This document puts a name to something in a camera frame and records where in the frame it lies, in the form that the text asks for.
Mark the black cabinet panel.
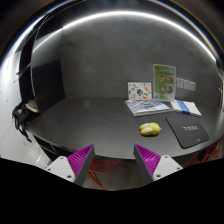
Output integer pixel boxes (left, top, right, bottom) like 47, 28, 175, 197
19, 20, 65, 114

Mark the yellow computer mouse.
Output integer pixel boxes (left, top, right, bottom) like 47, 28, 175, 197
140, 122, 161, 136

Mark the white sticker card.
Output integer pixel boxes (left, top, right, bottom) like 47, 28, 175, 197
128, 82, 152, 100

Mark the red chair frame right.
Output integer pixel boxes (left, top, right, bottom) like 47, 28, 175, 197
183, 141, 221, 167

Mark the red chair frame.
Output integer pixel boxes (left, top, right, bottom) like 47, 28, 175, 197
88, 158, 125, 190
183, 141, 221, 167

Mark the blue white booklet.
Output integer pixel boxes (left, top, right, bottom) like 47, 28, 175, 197
171, 100, 201, 117

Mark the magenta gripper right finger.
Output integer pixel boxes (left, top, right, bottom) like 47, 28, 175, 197
133, 144, 182, 183

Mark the black mouse pad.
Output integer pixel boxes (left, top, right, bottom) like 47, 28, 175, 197
166, 117, 210, 149

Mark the green standing poster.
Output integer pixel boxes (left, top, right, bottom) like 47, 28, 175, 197
153, 64, 176, 102

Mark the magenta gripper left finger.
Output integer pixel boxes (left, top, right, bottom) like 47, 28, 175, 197
45, 145, 95, 186

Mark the black bag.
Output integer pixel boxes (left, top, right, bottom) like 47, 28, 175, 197
12, 102, 39, 141

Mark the patterned open book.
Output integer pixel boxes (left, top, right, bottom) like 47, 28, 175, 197
125, 100, 172, 117

